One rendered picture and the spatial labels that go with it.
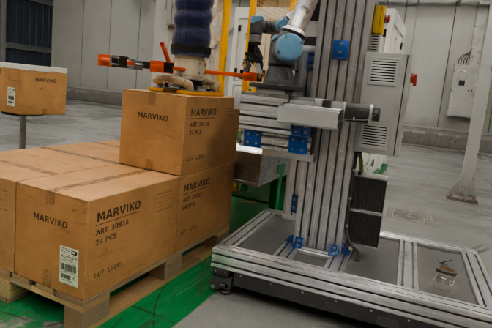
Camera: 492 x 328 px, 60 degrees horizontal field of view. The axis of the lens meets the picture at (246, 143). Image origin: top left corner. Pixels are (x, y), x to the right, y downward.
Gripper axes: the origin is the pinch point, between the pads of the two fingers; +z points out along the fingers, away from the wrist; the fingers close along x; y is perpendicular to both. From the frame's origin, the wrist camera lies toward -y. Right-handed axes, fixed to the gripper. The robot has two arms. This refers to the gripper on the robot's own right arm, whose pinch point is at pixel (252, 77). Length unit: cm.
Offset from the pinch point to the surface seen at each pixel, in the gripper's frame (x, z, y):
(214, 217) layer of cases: -7, 84, 21
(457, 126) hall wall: 133, 55, -900
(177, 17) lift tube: -29, -27, 40
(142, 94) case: -33, 15, 60
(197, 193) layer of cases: -7, 65, 43
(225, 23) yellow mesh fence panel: -67, -44, -81
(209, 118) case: -6.5, 25.1, 37.1
